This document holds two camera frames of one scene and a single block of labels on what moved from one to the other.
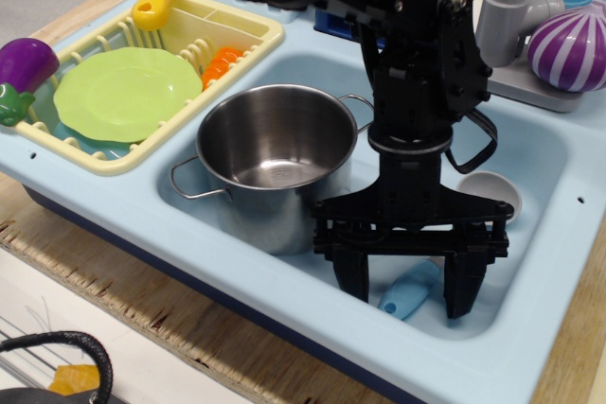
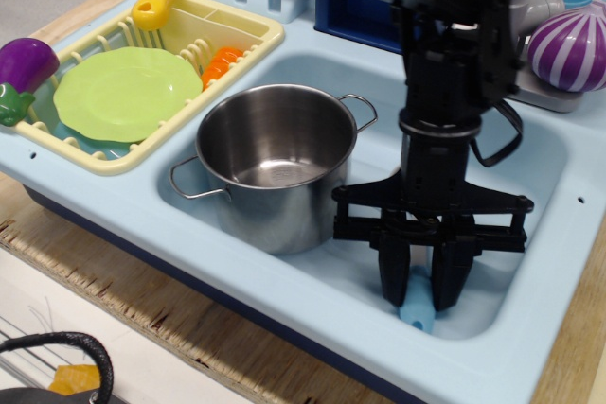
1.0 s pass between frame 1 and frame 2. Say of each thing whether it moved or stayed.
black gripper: moved
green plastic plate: stayed
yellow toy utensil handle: stayed
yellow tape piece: stayed
